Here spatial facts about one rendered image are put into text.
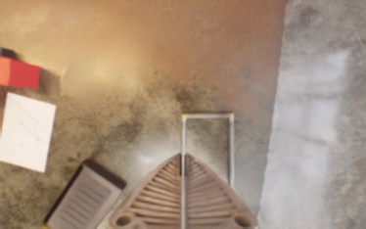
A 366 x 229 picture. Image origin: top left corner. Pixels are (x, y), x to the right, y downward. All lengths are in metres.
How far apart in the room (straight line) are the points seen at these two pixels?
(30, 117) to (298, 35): 1.65
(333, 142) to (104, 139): 1.74
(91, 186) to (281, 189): 1.52
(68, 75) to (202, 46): 0.27
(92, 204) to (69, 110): 0.19
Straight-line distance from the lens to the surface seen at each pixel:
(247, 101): 0.31
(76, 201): 0.39
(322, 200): 1.93
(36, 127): 0.42
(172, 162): 0.16
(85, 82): 0.34
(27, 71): 0.39
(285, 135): 1.48
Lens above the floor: 1.16
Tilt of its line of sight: 85 degrees down
